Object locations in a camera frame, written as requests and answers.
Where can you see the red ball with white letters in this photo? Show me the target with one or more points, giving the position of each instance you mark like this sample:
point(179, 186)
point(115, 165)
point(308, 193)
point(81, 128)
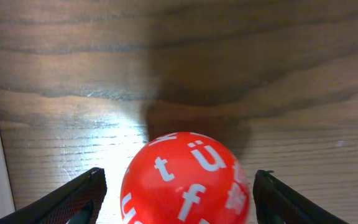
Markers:
point(185, 177)

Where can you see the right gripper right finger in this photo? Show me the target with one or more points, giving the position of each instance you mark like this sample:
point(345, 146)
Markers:
point(277, 203)

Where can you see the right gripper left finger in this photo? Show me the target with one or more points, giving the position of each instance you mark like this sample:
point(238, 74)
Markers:
point(78, 201)

